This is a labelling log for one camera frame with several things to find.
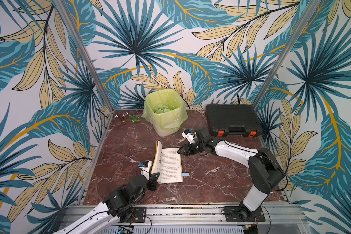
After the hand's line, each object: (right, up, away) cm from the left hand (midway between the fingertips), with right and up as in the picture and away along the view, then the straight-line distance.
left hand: (158, 176), depth 78 cm
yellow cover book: (+4, +5, +10) cm, 12 cm away
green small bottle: (-23, +31, +32) cm, 50 cm away
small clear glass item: (-37, +34, +35) cm, 61 cm away
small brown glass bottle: (-31, +31, +35) cm, 56 cm away
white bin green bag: (+2, +38, +20) cm, 42 cm away
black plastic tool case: (+44, +31, +29) cm, 62 cm away
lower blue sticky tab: (+15, -2, +8) cm, 17 cm away
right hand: (+12, +12, +9) cm, 19 cm away
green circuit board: (-16, -24, -6) cm, 29 cm away
